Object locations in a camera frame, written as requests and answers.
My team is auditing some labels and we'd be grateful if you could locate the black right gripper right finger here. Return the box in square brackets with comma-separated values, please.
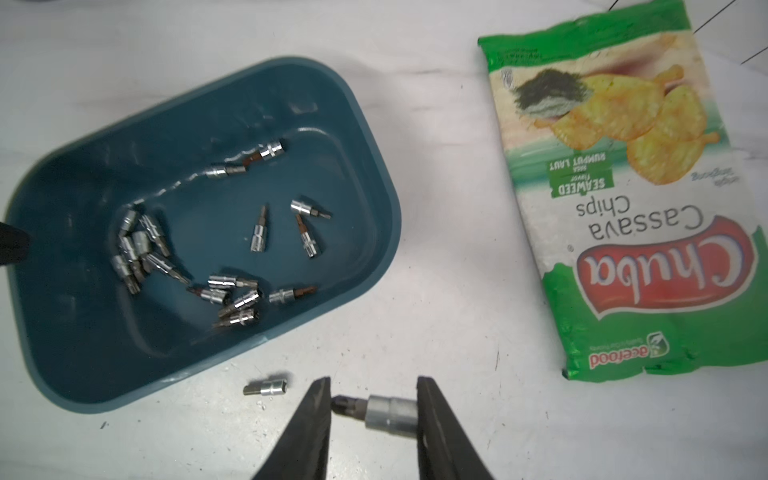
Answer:
[417, 376, 493, 480]

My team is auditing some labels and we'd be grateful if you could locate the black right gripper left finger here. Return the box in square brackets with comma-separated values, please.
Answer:
[252, 377, 331, 480]

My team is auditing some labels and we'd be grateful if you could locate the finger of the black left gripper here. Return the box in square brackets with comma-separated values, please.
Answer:
[0, 222, 30, 266]

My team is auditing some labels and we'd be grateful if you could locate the silver bit cluster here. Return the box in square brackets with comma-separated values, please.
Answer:
[331, 395, 418, 438]
[144, 253, 191, 286]

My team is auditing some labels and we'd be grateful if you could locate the silver bit bottom long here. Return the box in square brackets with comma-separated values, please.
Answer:
[139, 213, 171, 258]

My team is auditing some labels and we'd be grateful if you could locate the dark teal storage box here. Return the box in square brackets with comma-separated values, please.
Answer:
[4, 57, 401, 414]

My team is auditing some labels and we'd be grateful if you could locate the silver socket bit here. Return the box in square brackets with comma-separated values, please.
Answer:
[207, 275, 259, 290]

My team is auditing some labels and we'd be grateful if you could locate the silver bit small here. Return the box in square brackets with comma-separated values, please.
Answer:
[204, 165, 247, 179]
[110, 254, 140, 295]

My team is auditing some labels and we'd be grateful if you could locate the silver bit bottom small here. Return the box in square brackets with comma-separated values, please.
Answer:
[110, 254, 140, 295]

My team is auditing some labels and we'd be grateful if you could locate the silver bit pair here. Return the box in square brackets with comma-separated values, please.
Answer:
[268, 286, 317, 305]

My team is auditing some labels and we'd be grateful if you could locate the brown tipped silver bit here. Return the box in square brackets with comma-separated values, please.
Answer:
[295, 214, 320, 259]

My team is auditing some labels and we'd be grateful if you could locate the green Chuba chips bag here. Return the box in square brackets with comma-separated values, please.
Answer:
[478, 1, 767, 382]

